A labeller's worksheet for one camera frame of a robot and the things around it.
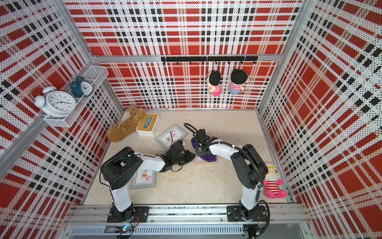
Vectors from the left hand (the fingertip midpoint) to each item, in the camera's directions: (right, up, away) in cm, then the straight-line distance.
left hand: (197, 156), depth 93 cm
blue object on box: (-37, +21, +15) cm, 46 cm away
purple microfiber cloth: (+6, -1, +2) cm, 7 cm away
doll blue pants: (+26, +50, 0) cm, 56 cm away
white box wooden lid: (-36, +19, +13) cm, 43 cm away
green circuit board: (-34, -30, -23) cm, 51 cm away
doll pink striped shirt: (+11, +51, +5) cm, 52 cm away
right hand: (+4, +4, +1) cm, 6 cm away
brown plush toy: (-54, +15, +3) cm, 56 cm away
